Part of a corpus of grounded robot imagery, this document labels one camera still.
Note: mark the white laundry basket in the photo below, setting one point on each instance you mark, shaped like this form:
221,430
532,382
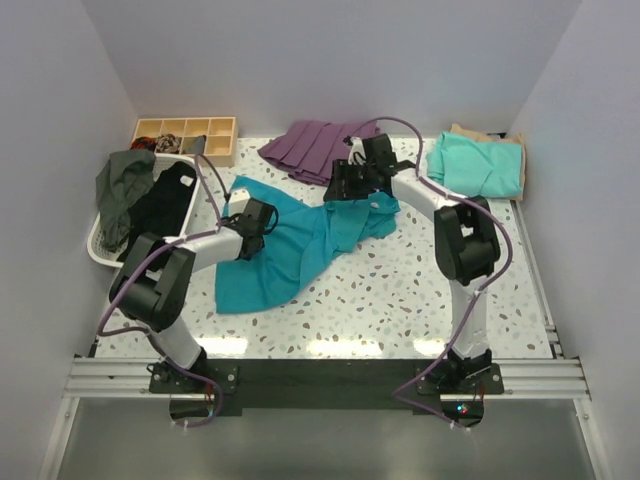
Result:
94,243

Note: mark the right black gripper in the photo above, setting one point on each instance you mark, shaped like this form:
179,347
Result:
335,191

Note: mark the dark green garment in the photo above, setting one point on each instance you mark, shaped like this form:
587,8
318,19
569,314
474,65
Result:
124,179

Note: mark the purple pleated skirt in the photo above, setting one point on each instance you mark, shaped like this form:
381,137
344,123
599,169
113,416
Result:
306,152

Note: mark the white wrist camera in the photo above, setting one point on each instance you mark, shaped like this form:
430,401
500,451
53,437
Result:
356,154
239,197

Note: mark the mint green folded shirt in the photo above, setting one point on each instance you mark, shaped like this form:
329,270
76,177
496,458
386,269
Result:
471,168

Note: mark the red black fabric roll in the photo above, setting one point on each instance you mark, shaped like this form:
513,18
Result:
144,142

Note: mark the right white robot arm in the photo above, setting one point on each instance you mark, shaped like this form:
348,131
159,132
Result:
465,244

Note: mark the black garment in basket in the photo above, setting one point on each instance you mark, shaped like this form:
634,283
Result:
162,210

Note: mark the wooden compartment organizer box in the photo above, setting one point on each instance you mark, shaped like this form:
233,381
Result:
214,137

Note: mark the teal t shirt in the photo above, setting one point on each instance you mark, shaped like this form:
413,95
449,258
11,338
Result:
301,247

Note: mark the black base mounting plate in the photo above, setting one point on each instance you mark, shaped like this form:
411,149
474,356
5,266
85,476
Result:
228,387

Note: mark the patterned brown fabric roll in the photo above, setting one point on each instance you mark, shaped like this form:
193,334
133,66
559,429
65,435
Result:
168,143

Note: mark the dark grey fabric roll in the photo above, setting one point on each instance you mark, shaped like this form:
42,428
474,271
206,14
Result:
194,145

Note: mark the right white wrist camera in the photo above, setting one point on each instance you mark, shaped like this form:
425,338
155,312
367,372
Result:
356,154

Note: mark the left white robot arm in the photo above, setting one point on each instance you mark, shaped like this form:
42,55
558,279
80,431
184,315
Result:
153,283

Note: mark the aluminium frame rail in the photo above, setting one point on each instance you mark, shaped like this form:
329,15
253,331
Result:
523,379

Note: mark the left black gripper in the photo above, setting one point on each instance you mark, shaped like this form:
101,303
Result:
231,219

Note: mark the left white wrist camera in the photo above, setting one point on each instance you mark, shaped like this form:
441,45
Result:
239,197

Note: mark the tan folded cloth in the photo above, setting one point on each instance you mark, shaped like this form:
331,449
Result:
503,138

